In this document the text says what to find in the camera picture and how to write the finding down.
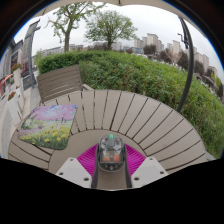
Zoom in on tall grey sign pillar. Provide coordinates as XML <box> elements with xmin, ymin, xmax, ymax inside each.
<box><xmin>20</xmin><ymin>19</ymin><xmax>42</xmax><ymax>91</ymax></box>

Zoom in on round full-crowned green tree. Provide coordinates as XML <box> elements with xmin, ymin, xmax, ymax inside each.
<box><xmin>84</xmin><ymin>9</ymin><xmax>138</xmax><ymax>51</ymax></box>

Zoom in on dark curved parasol pole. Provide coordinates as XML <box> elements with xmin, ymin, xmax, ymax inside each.
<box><xmin>175</xmin><ymin>16</ymin><xmax>195</xmax><ymax>114</ymax></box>

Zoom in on grey transparent computer mouse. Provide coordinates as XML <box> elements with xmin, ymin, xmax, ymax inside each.
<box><xmin>96</xmin><ymin>133</ymin><xmax>127</xmax><ymax>173</ymax></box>

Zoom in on grey shopfront building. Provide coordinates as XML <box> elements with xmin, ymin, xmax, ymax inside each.
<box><xmin>0</xmin><ymin>38</ymin><xmax>23</xmax><ymax>99</ymax></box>

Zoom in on green trimmed hedge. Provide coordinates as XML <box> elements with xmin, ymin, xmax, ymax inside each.
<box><xmin>35</xmin><ymin>49</ymin><xmax>224</xmax><ymax>159</ymax></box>

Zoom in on beige parasol canopy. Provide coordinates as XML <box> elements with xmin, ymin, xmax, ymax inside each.
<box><xmin>33</xmin><ymin>0</ymin><xmax>201</xmax><ymax>33</ymax></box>

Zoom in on white planter with red flowers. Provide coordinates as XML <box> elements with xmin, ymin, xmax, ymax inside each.
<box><xmin>11</xmin><ymin>63</ymin><xmax>24</xmax><ymax>88</ymax></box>

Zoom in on thin-crowned tree with bare trunk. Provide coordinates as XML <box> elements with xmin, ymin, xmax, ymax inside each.
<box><xmin>46</xmin><ymin>3</ymin><xmax>106</xmax><ymax>54</ymax></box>

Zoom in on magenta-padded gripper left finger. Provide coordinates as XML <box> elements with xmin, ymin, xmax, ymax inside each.
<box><xmin>55</xmin><ymin>143</ymin><xmax>100</xmax><ymax>190</ymax></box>

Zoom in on distant apartment buildings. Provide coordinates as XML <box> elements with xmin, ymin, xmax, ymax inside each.
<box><xmin>111</xmin><ymin>32</ymin><xmax>219</xmax><ymax>78</ymax></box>

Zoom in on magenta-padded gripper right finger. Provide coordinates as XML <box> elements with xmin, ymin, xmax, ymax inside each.
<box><xmin>123</xmin><ymin>143</ymin><xmax>169</xmax><ymax>190</ymax></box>

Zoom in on white planter with orange flowers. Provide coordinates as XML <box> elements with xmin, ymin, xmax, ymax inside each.
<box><xmin>6</xmin><ymin>90</ymin><xmax>24</xmax><ymax>126</ymax></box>

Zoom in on flower landscape print mouse pad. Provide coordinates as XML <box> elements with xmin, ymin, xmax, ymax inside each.
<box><xmin>17</xmin><ymin>104</ymin><xmax>79</xmax><ymax>151</ymax></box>

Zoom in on brown slatted outdoor chair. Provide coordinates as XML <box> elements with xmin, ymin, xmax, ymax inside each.
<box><xmin>36</xmin><ymin>64</ymin><xmax>94</xmax><ymax>107</ymax></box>

